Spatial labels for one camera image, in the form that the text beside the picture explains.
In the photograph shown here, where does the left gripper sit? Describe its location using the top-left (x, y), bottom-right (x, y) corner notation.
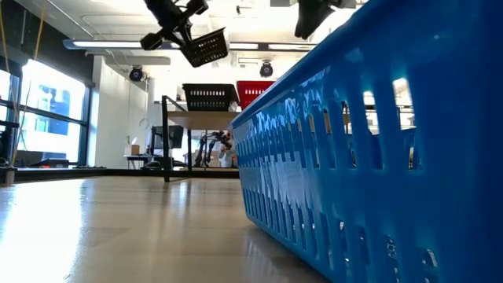
top-left (140, 0), bottom-right (209, 51)

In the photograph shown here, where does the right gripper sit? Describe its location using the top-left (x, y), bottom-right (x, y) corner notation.
top-left (294, 0), bottom-right (357, 40)

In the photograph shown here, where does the black plastic basket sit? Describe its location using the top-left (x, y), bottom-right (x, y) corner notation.
top-left (180, 26), bottom-right (230, 68)
top-left (182, 83), bottom-right (240, 92)
top-left (182, 88), bottom-right (240, 112)

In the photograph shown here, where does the red plastic basket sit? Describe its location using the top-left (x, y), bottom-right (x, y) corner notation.
top-left (236, 80), bottom-right (281, 89)
top-left (237, 85), bottom-right (274, 111)

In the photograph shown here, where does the blue plastic basket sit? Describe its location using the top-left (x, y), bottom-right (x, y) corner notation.
top-left (229, 0), bottom-right (503, 283)

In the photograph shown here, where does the wooden shelf with black legs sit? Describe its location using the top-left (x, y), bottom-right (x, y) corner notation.
top-left (160, 95), bottom-right (243, 183)

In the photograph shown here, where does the long ceiling light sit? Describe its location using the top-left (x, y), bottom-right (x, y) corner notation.
top-left (229, 41), bottom-right (318, 52)
top-left (62, 38), bottom-right (182, 51)

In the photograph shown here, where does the black computer monitor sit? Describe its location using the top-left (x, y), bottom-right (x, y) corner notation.
top-left (151, 124), bottom-right (185, 150)

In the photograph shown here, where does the person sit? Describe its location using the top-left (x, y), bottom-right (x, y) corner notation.
top-left (218, 131), bottom-right (239, 169)

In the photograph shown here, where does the background desk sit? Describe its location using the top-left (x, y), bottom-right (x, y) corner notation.
top-left (123, 153), bottom-right (189, 170)

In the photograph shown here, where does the large black framed window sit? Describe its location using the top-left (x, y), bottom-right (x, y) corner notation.
top-left (0, 58), bottom-right (95, 168)

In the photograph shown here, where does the white ceiling duct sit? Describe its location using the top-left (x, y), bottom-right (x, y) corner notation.
top-left (84, 50), bottom-right (172, 66)

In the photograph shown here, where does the yellow hanging cable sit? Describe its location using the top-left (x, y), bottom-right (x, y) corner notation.
top-left (9, 0), bottom-right (47, 166)

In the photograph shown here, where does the black aluminium rig frame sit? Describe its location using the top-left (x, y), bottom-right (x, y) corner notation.
top-left (0, 167), bottom-right (241, 186)

